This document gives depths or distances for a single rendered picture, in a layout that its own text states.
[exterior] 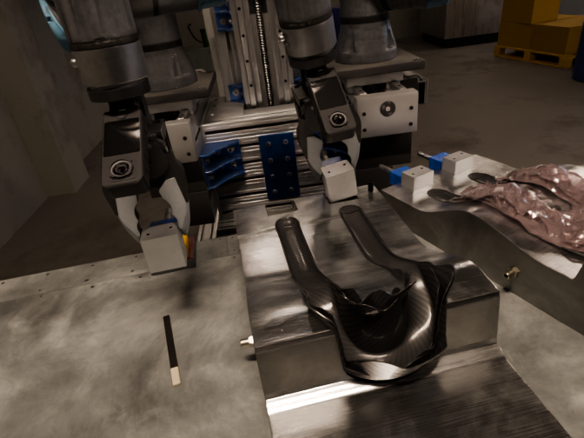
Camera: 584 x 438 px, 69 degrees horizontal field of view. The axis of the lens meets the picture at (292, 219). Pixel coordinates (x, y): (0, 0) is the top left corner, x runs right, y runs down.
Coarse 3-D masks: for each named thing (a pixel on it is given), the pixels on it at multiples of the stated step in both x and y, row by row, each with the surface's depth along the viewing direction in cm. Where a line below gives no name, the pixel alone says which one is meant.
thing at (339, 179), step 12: (324, 156) 79; (336, 156) 77; (324, 168) 72; (336, 168) 72; (348, 168) 71; (324, 180) 72; (336, 180) 71; (348, 180) 71; (336, 192) 72; (348, 192) 73
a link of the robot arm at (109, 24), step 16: (64, 0) 43; (80, 0) 43; (96, 0) 43; (112, 0) 44; (128, 0) 46; (64, 16) 44; (80, 16) 43; (96, 16) 44; (112, 16) 44; (128, 16) 46; (64, 32) 46; (80, 32) 44; (96, 32) 44; (112, 32) 45; (128, 32) 46; (80, 48) 45; (96, 48) 45
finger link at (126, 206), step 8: (120, 200) 55; (128, 200) 55; (136, 200) 55; (120, 208) 55; (128, 208) 55; (120, 216) 56; (128, 216) 56; (136, 216) 56; (128, 224) 56; (136, 224) 57; (128, 232) 58; (136, 232) 57; (136, 240) 58
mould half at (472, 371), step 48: (240, 240) 67; (336, 240) 64; (384, 240) 63; (288, 288) 51; (384, 288) 46; (480, 288) 45; (288, 336) 42; (480, 336) 46; (288, 384) 43; (336, 384) 44; (384, 384) 44; (432, 384) 44; (480, 384) 43; (288, 432) 41; (336, 432) 40; (384, 432) 40; (432, 432) 39; (480, 432) 39; (528, 432) 38
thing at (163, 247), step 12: (168, 216) 66; (144, 228) 59; (156, 228) 58; (168, 228) 58; (144, 240) 56; (156, 240) 56; (168, 240) 57; (180, 240) 58; (144, 252) 57; (156, 252) 57; (168, 252) 57; (180, 252) 58; (156, 264) 58; (168, 264) 58; (180, 264) 59
